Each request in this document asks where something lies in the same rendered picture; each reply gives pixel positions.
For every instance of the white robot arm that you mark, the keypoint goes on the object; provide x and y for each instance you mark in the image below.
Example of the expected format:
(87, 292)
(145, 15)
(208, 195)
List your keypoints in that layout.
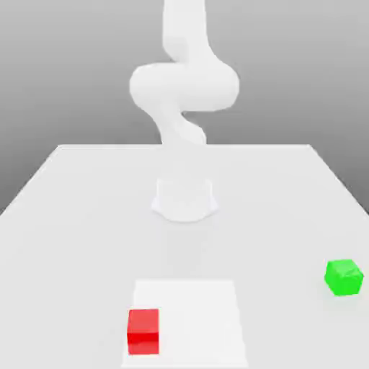
(184, 86)

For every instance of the small red cube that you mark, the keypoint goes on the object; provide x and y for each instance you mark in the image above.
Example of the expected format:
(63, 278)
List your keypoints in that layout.
(143, 331)

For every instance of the small green cube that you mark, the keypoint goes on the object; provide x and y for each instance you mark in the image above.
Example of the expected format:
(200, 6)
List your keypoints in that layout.
(343, 277)

